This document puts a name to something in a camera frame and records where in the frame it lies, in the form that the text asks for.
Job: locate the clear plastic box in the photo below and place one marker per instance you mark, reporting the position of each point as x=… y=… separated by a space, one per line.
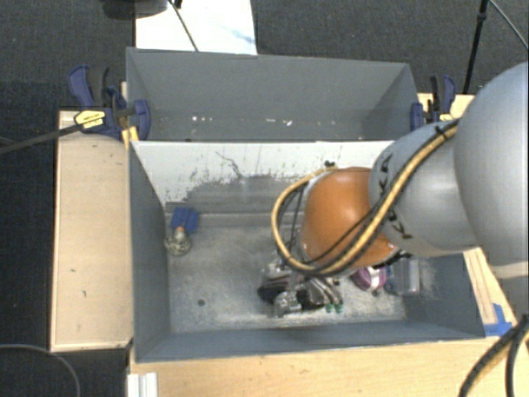
x=407 y=275

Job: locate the pale wood board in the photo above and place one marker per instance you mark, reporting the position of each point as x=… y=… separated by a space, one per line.
x=91 y=230

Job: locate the blue plastic piece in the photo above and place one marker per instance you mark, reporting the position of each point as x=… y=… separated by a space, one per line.
x=186 y=219

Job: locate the grey metal bin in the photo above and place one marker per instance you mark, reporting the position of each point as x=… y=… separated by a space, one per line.
x=231 y=271

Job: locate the purple and white round object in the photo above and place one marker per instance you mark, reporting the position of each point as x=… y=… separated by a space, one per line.
x=366 y=278

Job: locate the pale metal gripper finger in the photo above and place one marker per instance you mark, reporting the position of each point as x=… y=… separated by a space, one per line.
x=273 y=272
x=286 y=305

